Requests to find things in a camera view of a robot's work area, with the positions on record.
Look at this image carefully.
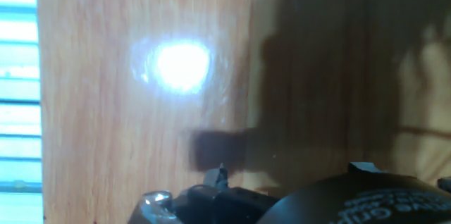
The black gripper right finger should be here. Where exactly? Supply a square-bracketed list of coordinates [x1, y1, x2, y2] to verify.
[347, 161, 383, 175]

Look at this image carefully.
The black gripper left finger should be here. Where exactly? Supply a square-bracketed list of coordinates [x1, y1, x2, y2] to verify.
[127, 163, 279, 224]

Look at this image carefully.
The glossy wooden board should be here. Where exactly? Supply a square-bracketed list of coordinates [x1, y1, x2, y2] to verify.
[35, 0, 451, 224]

